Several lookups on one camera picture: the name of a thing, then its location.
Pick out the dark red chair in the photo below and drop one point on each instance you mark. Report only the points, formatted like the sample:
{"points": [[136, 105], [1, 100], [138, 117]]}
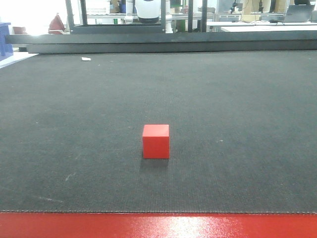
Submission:
{"points": [[56, 26]]}

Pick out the grey laptop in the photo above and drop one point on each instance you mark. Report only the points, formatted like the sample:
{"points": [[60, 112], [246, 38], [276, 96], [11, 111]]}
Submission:
{"points": [[298, 13]]}

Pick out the red glossy table edge strip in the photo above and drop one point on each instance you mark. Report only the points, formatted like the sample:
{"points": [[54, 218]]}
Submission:
{"points": [[62, 225]]}

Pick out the red magnetic cube block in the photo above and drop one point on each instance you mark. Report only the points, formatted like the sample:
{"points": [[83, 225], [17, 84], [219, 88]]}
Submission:
{"points": [[155, 140]]}

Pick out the black metal frame rack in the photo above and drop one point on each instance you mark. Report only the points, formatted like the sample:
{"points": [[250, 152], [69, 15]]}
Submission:
{"points": [[156, 39]]}

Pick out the blue plastic bin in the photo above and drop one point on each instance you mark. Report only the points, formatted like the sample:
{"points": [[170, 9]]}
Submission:
{"points": [[6, 50]]}

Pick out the white robot torso base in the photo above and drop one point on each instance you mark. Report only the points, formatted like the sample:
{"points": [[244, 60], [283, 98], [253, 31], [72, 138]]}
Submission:
{"points": [[150, 12]]}

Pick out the white background desk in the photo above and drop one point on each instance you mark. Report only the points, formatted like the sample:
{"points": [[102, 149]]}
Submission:
{"points": [[260, 26]]}

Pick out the black woven table mat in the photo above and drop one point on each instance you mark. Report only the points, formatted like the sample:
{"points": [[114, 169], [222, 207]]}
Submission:
{"points": [[232, 132]]}

